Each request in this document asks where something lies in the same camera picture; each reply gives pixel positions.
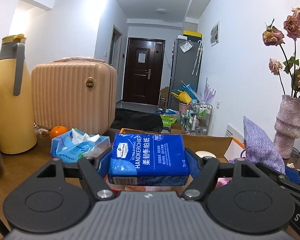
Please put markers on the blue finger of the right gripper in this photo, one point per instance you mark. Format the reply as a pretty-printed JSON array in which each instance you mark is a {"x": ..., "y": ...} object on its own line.
[{"x": 292, "y": 174}]

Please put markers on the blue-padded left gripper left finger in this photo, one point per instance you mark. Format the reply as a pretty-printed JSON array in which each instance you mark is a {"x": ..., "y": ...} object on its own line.
[{"x": 92, "y": 171}]

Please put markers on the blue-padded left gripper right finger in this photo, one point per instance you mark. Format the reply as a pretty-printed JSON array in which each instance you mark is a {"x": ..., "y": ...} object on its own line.
[{"x": 204, "y": 176}]

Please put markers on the white round sponge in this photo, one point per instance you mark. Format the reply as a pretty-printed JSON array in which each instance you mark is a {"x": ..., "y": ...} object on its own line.
[{"x": 203, "y": 154}]

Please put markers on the purple knitted pouch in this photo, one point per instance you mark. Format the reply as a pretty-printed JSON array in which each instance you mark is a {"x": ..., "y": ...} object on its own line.
[{"x": 260, "y": 150}]

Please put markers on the blue handkerchief tissue pack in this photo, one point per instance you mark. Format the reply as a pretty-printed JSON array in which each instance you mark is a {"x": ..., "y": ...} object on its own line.
[{"x": 148, "y": 160}]

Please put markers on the pink satin scrunchie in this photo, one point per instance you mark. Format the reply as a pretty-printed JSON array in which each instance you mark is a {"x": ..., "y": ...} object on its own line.
[{"x": 223, "y": 181}]

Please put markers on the red cardboard box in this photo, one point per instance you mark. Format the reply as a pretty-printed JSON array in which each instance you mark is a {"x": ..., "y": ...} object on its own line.
[{"x": 223, "y": 148}]

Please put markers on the pink textured vase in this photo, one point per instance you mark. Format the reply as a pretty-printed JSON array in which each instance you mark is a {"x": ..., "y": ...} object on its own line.
[{"x": 287, "y": 126}]

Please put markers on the orange fruit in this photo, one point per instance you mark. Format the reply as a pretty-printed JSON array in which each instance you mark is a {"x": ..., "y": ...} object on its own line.
[{"x": 57, "y": 131}]

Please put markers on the pink ribbed suitcase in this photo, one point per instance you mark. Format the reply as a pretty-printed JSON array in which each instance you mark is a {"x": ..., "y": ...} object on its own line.
[{"x": 74, "y": 92}]

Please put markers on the yellow thermos jug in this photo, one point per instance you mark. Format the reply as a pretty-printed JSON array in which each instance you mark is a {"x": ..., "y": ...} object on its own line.
[{"x": 17, "y": 134}]

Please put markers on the grey refrigerator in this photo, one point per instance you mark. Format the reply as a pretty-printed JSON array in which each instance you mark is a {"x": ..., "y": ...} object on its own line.
[{"x": 183, "y": 60}]

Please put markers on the dark entrance door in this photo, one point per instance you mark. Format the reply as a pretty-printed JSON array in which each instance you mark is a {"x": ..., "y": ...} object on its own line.
[{"x": 143, "y": 71}]

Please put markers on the wire storage rack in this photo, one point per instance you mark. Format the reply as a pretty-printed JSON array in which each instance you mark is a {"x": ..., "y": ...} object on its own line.
[{"x": 197, "y": 119}]

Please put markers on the white wall panel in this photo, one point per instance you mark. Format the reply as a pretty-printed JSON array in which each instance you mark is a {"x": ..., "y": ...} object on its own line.
[{"x": 214, "y": 39}]

